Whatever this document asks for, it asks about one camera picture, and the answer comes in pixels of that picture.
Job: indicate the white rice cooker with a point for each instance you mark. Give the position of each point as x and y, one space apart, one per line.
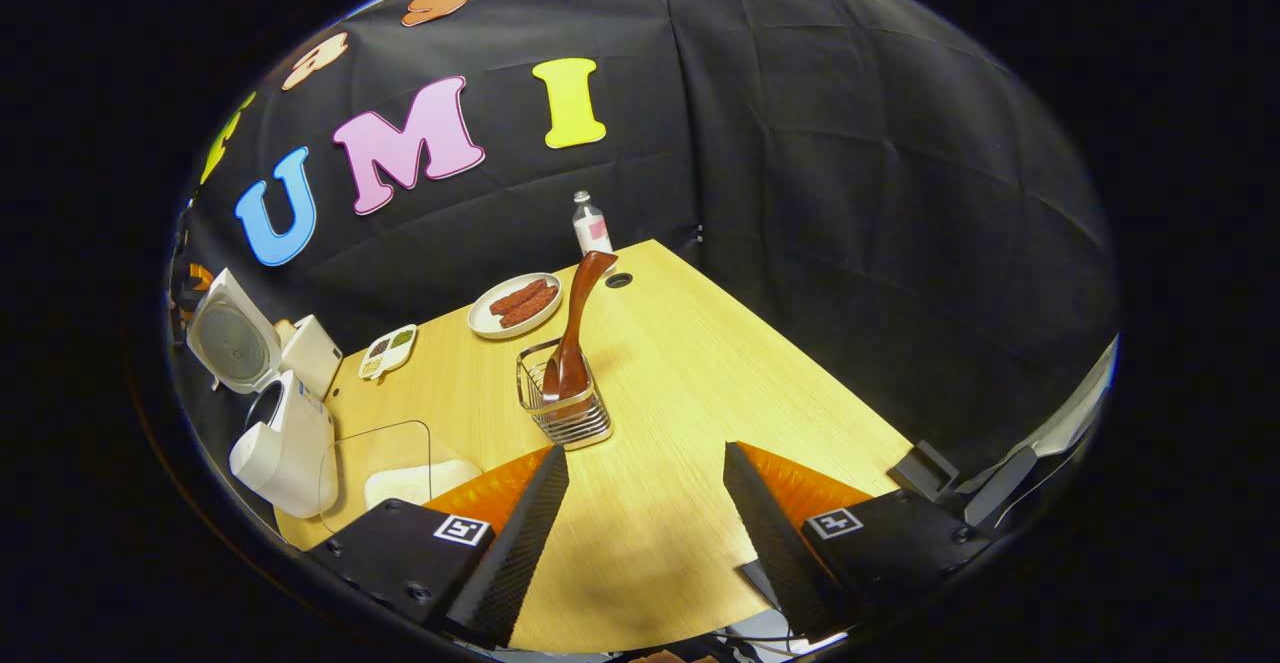
290 453

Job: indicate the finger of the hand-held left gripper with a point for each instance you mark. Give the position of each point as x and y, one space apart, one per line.
198 278

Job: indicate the toast bread slice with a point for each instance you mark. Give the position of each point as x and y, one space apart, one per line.
284 329

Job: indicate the brown wooden spoon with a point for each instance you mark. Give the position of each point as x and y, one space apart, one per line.
580 323

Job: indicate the white toaster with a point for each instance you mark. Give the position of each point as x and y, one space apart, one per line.
315 353

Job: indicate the white round plate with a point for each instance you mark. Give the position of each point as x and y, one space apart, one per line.
485 321

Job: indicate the red meat piece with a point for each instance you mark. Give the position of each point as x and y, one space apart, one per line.
518 297
530 307

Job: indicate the black backdrop cloth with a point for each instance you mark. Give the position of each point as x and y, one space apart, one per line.
850 193

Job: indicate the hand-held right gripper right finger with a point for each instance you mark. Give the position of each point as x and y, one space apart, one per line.
775 553

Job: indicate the clear box of white rice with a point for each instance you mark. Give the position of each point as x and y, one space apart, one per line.
410 483

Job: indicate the white divided grain dish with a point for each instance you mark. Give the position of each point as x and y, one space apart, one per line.
388 351

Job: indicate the small bottle with pink label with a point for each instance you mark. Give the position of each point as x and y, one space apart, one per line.
592 228

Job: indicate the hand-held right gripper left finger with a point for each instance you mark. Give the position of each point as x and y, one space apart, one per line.
525 543

